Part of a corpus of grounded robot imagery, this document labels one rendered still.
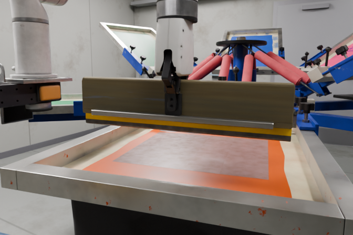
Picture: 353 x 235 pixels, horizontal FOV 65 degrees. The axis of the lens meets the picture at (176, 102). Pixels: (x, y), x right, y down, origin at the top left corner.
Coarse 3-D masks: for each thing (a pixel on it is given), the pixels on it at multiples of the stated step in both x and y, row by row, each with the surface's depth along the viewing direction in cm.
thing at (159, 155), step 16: (128, 144) 77; (144, 144) 77; (160, 144) 77; (176, 144) 77; (192, 144) 77; (112, 160) 64; (128, 160) 64; (144, 160) 64; (160, 160) 64; (176, 160) 64; (144, 176) 55; (160, 176) 55; (176, 176) 55
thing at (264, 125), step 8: (96, 112) 55; (104, 112) 55; (112, 112) 54; (120, 112) 54; (128, 112) 53; (136, 112) 53; (160, 120) 51; (168, 120) 51; (176, 120) 50; (184, 120) 50; (192, 120) 49; (200, 120) 49; (208, 120) 48; (216, 120) 48; (224, 120) 48; (232, 120) 47; (240, 120) 47; (248, 120) 47; (264, 128) 46; (272, 128) 45
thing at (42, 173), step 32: (128, 128) 88; (32, 160) 54; (64, 160) 60; (320, 160) 54; (32, 192) 48; (64, 192) 46; (96, 192) 44; (128, 192) 42; (160, 192) 40; (192, 192) 40; (224, 192) 40; (320, 192) 47; (352, 192) 40; (224, 224) 38; (256, 224) 37; (288, 224) 35; (320, 224) 34; (352, 224) 33
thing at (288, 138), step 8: (88, 120) 59; (96, 120) 58; (104, 120) 58; (144, 128) 55; (152, 128) 55; (160, 128) 54; (168, 128) 53; (176, 128) 53; (184, 128) 52; (192, 128) 52; (240, 136) 50; (248, 136) 49; (256, 136) 49; (264, 136) 48; (272, 136) 48; (280, 136) 47; (288, 136) 47
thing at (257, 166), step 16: (208, 144) 77; (224, 144) 77; (240, 144) 77; (256, 144) 77; (272, 144) 77; (192, 160) 64; (208, 160) 64; (224, 160) 64; (240, 160) 64; (256, 160) 64; (272, 160) 64; (192, 176) 55; (208, 176) 55; (224, 176) 55; (240, 176) 55; (256, 176) 55; (272, 176) 55; (256, 192) 48; (272, 192) 48; (288, 192) 48
